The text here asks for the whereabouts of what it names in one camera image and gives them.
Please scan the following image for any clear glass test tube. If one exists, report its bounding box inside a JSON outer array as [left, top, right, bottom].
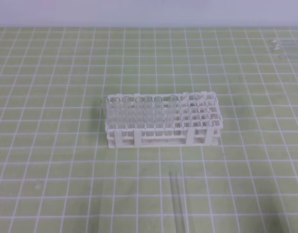
[[169, 171, 189, 233]]

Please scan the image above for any white test tube rack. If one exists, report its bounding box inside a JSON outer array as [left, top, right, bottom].
[[105, 91, 223, 149]]

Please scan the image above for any green grid tablecloth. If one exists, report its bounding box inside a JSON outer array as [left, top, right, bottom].
[[0, 27, 298, 233]]

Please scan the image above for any clear tube lying far middle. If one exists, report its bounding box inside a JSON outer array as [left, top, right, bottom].
[[272, 45, 298, 52]]

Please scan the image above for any clear tube lying far top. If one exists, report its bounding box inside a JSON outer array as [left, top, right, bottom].
[[270, 39, 298, 46]]

